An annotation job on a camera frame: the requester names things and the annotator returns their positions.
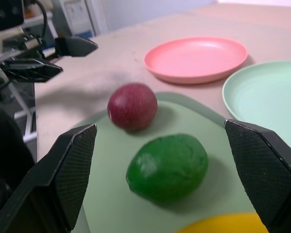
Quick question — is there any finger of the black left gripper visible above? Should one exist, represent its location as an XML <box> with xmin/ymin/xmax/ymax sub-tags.
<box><xmin>54</xmin><ymin>36</ymin><xmax>98</xmax><ymax>58</ymax></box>
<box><xmin>0</xmin><ymin>58</ymin><xmax>63</xmax><ymax>83</ymax></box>

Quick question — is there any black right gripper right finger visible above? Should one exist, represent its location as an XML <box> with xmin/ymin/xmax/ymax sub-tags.
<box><xmin>224</xmin><ymin>118</ymin><xmax>291</xmax><ymax>233</ymax></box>

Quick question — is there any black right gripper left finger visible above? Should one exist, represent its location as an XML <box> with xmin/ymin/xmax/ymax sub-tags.
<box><xmin>0</xmin><ymin>123</ymin><xmax>98</xmax><ymax>233</ymax></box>

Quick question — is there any yellow fruit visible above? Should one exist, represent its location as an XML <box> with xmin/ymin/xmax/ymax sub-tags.
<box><xmin>176</xmin><ymin>212</ymin><xmax>270</xmax><ymax>233</ymax></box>

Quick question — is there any light green plate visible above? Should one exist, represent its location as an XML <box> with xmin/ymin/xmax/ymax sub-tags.
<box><xmin>222</xmin><ymin>60</ymin><xmax>291</xmax><ymax>156</ymax></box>

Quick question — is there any green lime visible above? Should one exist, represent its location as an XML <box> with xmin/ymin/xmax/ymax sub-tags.
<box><xmin>125</xmin><ymin>133</ymin><xmax>209</xmax><ymax>204</ymax></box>

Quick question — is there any pink plate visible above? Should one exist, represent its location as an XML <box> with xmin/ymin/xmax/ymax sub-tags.
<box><xmin>144</xmin><ymin>36</ymin><xmax>248</xmax><ymax>85</ymax></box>

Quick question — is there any white cabinet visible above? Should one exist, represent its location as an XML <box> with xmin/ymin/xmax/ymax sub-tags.
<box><xmin>62</xmin><ymin>0</ymin><xmax>99</xmax><ymax>37</ymax></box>

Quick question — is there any pale green tray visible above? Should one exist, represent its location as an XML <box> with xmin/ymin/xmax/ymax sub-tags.
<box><xmin>74</xmin><ymin>92</ymin><xmax>258</xmax><ymax>233</ymax></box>

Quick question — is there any dark rounded robot body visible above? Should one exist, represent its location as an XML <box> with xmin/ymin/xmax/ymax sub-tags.
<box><xmin>0</xmin><ymin>99</ymin><xmax>36</xmax><ymax>214</ymax></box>

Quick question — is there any red apple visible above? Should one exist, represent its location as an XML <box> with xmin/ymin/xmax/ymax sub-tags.
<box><xmin>107</xmin><ymin>83</ymin><xmax>159</xmax><ymax>133</ymax></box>

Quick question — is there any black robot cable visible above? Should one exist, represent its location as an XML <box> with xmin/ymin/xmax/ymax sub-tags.
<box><xmin>34</xmin><ymin>0</ymin><xmax>49</xmax><ymax>41</ymax></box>

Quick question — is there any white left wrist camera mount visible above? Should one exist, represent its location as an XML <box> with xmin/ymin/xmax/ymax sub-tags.
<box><xmin>0</xmin><ymin>0</ymin><xmax>25</xmax><ymax>47</ymax></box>

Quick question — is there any aluminium frame stand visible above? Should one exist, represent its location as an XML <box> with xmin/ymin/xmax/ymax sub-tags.
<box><xmin>13</xmin><ymin>82</ymin><xmax>37</xmax><ymax>144</ymax></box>

